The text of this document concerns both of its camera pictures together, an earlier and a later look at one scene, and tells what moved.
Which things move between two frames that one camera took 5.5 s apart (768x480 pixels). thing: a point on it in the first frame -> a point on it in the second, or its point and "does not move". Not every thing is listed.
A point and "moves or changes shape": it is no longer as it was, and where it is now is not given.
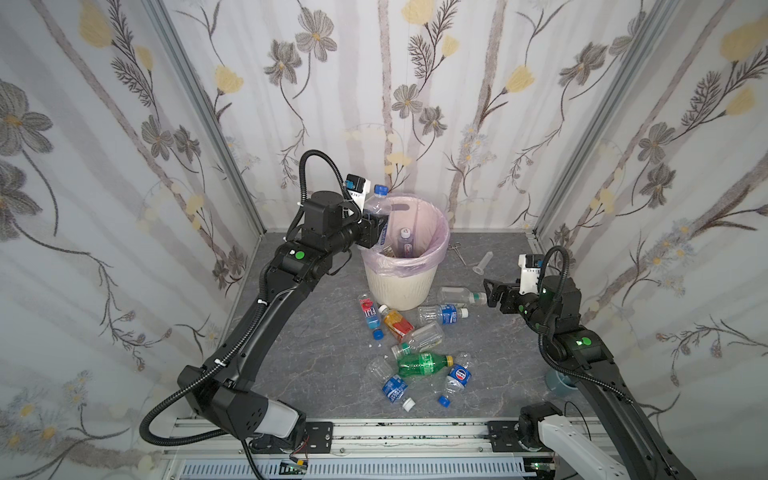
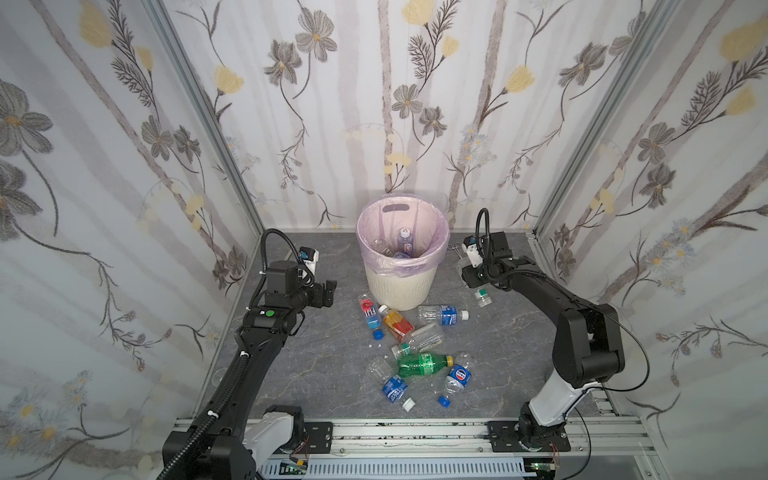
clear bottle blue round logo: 459,376 does not move
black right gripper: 504,297 -> 471,276
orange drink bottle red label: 399,326 does not move
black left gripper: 369,230 -> 327,293
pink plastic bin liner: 417,239 does not move
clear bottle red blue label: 371,314 does not move
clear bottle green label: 457,295 moves or changes shape
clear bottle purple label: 405,243 does not move
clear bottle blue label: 445,314 does not move
